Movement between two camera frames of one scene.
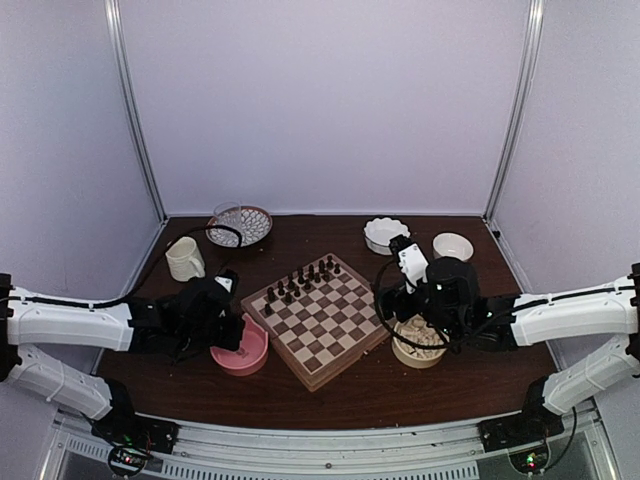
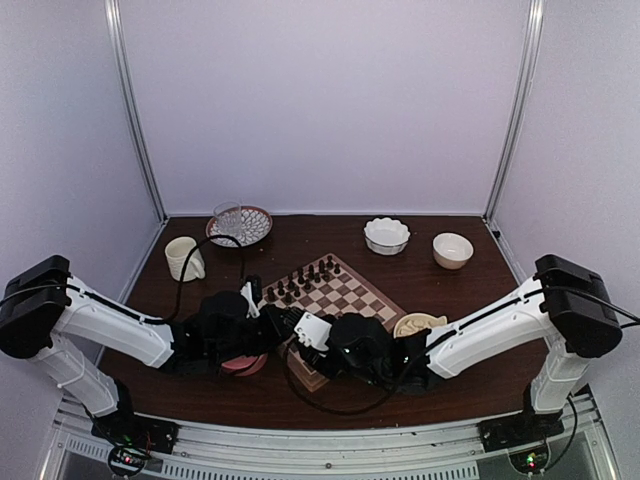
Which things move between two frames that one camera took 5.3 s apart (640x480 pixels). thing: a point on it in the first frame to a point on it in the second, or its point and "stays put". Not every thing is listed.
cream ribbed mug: (186, 260) stays put
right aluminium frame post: (532, 40) stays put
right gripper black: (395, 296) to (315, 351)
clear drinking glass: (228, 214) stays put
